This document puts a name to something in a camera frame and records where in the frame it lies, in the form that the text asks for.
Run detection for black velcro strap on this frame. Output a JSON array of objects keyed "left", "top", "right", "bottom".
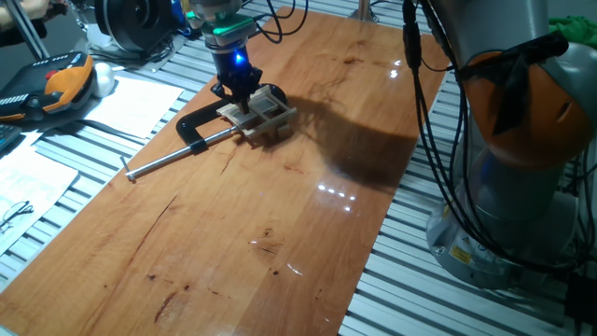
[{"left": 454, "top": 30, "right": 570, "bottom": 136}]

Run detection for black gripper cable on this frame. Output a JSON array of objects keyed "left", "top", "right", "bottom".
[{"left": 254, "top": 0, "right": 310, "bottom": 46}]

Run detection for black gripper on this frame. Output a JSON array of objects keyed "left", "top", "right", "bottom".
[{"left": 210, "top": 39, "right": 264, "bottom": 115}]

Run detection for thick black cable with plug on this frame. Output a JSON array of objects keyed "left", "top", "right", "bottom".
[{"left": 401, "top": 0, "right": 579, "bottom": 276}]

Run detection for green cloth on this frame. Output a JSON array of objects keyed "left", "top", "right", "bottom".
[{"left": 548, "top": 15, "right": 597, "bottom": 50}]

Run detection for thin metal rod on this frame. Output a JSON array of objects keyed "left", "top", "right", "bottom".
[{"left": 62, "top": 0, "right": 90, "bottom": 35}]

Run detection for black C-clamp with steel screw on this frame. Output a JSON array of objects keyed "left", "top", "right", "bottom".
[{"left": 119, "top": 82, "right": 293, "bottom": 184}]

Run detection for black spool cable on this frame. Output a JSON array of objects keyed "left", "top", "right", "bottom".
[{"left": 90, "top": 36, "right": 187, "bottom": 66}]

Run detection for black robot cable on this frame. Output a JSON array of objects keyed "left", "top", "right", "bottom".
[{"left": 447, "top": 69, "right": 584, "bottom": 274}]

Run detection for aluminium frame post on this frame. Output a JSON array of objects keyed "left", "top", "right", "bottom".
[
  {"left": 348, "top": 0, "right": 380, "bottom": 23},
  {"left": 3, "top": 0, "right": 50, "bottom": 61}
]

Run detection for black filament spool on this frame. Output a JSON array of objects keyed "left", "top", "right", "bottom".
[{"left": 94, "top": 0, "right": 174, "bottom": 53}]

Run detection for black eyeglasses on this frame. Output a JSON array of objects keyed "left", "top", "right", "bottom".
[{"left": 0, "top": 200, "right": 35, "bottom": 234}]

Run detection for miniature wooden sliding window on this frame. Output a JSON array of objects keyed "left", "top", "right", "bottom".
[{"left": 215, "top": 84, "right": 299, "bottom": 140}]

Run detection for person's bare forearm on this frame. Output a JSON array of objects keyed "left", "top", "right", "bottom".
[{"left": 0, "top": 0, "right": 66, "bottom": 46}]

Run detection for large wooden board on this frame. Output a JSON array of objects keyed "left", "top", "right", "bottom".
[{"left": 0, "top": 5, "right": 451, "bottom": 336}]

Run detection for black orange teach pendant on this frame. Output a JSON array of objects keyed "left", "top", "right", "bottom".
[{"left": 0, "top": 50, "right": 96, "bottom": 123}]

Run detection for white paper sheet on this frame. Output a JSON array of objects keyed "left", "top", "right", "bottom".
[
  {"left": 82, "top": 76, "right": 186, "bottom": 140},
  {"left": 0, "top": 143, "right": 79, "bottom": 257}
]

